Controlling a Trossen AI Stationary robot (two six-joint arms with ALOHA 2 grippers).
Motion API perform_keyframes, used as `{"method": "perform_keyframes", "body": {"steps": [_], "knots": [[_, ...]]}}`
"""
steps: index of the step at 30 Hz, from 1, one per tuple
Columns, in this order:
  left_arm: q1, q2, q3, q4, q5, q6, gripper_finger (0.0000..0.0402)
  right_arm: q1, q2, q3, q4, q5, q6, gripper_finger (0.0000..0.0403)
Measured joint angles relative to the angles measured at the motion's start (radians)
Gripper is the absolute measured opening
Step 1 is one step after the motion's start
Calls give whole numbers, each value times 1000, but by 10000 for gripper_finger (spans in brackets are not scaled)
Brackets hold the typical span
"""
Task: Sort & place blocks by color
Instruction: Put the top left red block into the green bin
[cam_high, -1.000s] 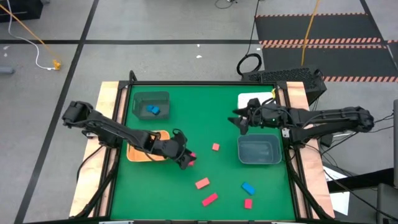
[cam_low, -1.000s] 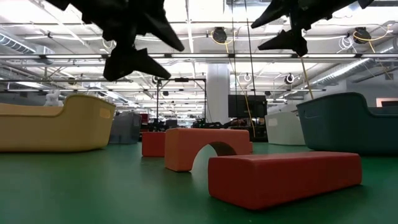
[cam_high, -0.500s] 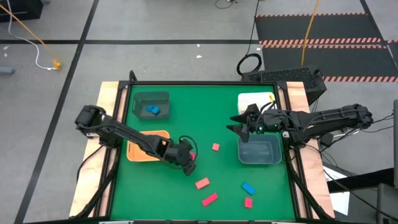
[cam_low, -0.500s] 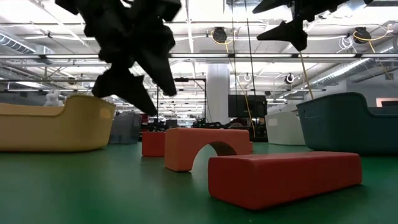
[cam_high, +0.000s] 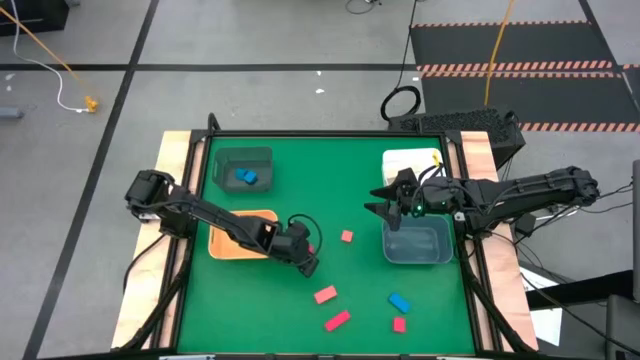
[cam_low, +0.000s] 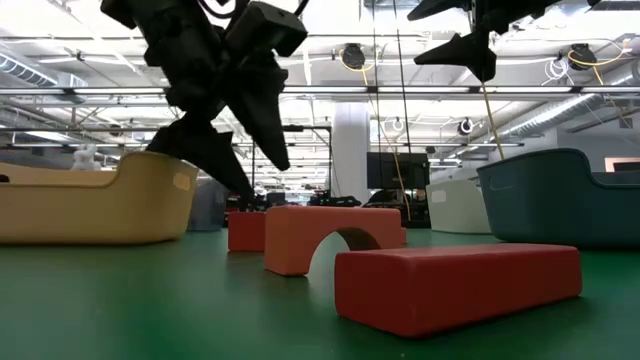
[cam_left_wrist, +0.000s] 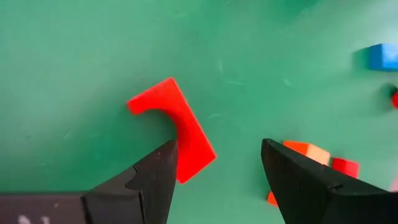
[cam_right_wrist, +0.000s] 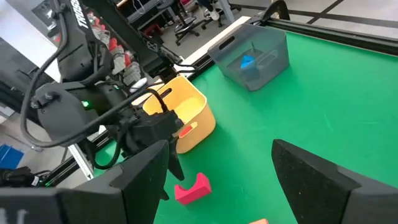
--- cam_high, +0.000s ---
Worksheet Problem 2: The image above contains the green felt table mat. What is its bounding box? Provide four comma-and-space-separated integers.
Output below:
177, 135, 476, 354

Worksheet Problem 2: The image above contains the white floor cable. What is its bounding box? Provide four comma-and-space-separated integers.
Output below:
10, 0, 89, 114

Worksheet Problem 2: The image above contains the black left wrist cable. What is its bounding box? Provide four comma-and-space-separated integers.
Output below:
288, 213, 324, 261

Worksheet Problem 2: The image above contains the white paper sheet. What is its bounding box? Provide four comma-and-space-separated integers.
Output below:
519, 267, 564, 347

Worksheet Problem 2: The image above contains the black hazard-striped floor mat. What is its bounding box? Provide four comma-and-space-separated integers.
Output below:
409, 20, 640, 133

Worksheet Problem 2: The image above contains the black floor box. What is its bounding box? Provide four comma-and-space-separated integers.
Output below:
0, 0, 70, 37

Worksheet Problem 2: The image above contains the black perforated computer tower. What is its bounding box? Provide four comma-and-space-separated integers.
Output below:
387, 108, 527, 169

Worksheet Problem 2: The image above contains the blue-grey plastic bin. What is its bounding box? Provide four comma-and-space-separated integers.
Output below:
381, 213, 455, 265

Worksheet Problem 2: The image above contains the dark grey translucent bin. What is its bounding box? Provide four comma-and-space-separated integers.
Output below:
211, 146, 275, 195

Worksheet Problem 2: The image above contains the blue rectangular block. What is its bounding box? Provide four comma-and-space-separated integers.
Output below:
387, 292, 413, 315

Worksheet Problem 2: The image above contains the grey cabinet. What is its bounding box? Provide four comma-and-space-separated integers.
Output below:
605, 294, 640, 360

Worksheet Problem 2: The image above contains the black floor beam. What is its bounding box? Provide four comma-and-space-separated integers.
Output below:
524, 269, 634, 311

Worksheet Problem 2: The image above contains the black cable bundle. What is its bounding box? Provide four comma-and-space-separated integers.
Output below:
499, 180, 636, 237

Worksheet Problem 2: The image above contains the salmon red rectangular block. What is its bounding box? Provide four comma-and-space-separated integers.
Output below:
313, 284, 339, 305

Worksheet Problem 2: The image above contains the black looped floor cable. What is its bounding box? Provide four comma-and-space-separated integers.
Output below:
379, 0, 423, 123

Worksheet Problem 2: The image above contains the yellow floor cable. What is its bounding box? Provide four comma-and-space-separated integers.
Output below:
482, 0, 516, 108

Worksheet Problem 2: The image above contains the black power adapter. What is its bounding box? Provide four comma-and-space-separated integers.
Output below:
514, 213, 539, 239

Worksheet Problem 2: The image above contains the white plastic bin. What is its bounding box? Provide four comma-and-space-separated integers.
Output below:
382, 147, 447, 187

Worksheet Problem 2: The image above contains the long red block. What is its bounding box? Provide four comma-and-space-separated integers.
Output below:
324, 309, 352, 333

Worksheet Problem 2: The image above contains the thin black floor cable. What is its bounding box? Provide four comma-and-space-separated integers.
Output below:
345, 0, 382, 15

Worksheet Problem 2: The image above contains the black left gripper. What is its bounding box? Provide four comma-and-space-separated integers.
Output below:
272, 220, 321, 279

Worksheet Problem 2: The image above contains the orange plastic bin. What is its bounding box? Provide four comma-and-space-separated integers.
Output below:
207, 209, 279, 261

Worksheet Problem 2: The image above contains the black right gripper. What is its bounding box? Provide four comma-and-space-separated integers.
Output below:
363, 168, 455, 232

